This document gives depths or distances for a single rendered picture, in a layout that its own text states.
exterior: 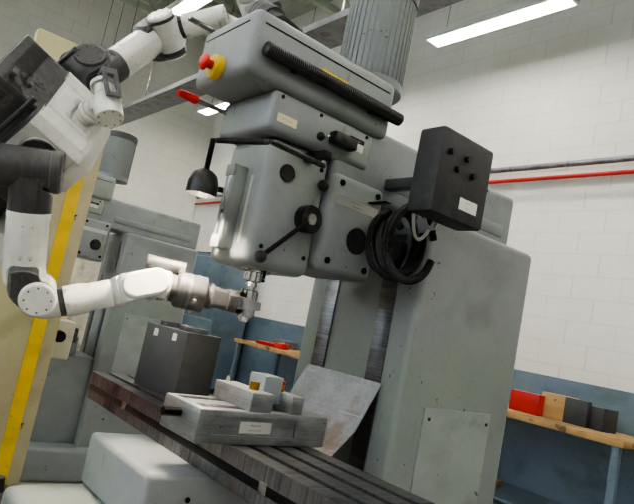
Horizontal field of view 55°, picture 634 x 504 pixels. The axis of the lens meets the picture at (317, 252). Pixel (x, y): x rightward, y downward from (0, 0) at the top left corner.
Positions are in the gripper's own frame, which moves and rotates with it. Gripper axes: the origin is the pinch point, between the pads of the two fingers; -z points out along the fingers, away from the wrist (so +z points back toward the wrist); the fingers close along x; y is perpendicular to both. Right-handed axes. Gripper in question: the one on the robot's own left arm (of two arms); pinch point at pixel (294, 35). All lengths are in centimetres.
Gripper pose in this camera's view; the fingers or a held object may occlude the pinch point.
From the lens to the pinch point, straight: 175.1
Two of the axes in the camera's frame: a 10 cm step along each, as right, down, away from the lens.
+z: -5.7, -5.6, 6.0
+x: -5.9, -2.2, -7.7
